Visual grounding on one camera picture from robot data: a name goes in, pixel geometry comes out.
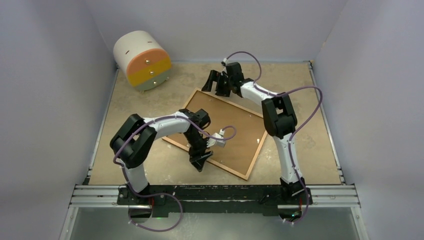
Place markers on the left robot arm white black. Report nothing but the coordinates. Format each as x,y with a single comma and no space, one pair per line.
134,140

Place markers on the brown frame backing board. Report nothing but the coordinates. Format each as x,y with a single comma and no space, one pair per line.
232,132

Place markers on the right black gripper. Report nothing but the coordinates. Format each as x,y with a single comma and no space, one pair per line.
215,76

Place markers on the black aluminium mounting rail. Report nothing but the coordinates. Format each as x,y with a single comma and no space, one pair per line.
267,200

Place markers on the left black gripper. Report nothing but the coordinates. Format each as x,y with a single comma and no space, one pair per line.
197,156

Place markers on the wooden picture frame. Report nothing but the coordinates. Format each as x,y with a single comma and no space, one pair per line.
251,165

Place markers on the round three-drawer cabinet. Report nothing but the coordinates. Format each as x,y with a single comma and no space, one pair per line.
143,61

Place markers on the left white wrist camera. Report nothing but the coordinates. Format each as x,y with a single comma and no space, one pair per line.
217,140

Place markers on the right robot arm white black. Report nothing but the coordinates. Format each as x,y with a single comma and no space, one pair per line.
279,119

